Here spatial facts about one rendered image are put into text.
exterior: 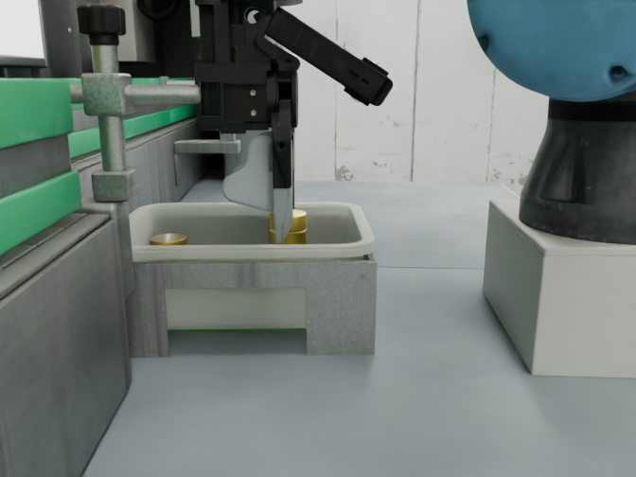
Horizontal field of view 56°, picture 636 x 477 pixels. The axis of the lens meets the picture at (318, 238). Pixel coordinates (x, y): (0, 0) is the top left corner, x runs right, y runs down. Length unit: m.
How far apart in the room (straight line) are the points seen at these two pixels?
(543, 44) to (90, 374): 0.31
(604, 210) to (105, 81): 0.35
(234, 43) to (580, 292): 0.33
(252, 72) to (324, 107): 3.52
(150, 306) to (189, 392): 0.08
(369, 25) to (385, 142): 0.75
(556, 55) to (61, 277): 0.28
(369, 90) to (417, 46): 3.59
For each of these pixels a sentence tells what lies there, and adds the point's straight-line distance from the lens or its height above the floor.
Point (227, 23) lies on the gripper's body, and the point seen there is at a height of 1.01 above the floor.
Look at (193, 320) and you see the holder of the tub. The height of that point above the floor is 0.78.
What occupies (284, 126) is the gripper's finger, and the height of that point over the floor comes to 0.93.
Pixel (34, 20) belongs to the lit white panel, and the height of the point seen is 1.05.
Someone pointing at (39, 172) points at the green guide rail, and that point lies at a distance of 0.36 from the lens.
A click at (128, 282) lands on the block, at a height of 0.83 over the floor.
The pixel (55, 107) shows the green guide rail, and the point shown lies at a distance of 0.38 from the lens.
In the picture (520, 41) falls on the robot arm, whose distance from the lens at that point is 0.35.
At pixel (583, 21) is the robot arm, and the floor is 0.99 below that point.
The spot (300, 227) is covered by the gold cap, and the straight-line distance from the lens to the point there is 0.53.
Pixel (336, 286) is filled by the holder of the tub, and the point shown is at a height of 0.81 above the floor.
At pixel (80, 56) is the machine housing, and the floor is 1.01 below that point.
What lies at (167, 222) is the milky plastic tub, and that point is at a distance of 0.63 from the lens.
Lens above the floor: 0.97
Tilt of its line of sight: 15 degrees down
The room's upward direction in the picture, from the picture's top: straight up
